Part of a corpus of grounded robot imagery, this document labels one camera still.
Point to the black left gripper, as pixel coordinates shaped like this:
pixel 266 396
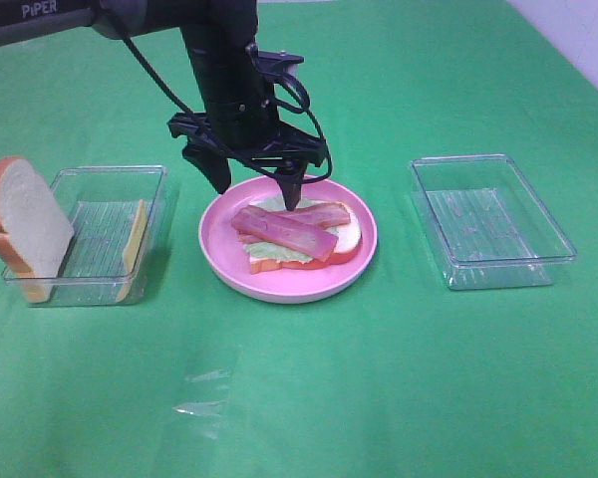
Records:
pixel 251 132

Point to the bacon strip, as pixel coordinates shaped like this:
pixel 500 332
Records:
pixel 308 239
pixel 322 214

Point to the green lettuce leaf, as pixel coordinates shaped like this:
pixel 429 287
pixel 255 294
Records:
pixel 258 250

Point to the toast bread slice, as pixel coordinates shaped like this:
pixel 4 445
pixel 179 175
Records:
pixel 35 232
pixel 352 242

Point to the yellow cheese slice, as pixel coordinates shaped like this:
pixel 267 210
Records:
pixel 132 248

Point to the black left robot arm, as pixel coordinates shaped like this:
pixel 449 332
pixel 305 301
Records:
pixel 243 88

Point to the pink round plate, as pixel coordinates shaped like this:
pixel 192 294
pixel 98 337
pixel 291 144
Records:
pixel 219 244

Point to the clear left plastic container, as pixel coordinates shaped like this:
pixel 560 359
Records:
pixel 100 202

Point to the clear plastic container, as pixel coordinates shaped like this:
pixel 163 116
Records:
pixel 100 202
pixel 486 225

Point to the clear tape patch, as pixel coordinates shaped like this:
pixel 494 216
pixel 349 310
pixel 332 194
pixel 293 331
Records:
pixel 203 397

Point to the clear right plastic container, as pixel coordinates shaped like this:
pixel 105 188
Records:
pixel 486 225

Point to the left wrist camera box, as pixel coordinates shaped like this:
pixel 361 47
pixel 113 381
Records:
pixel 277 65

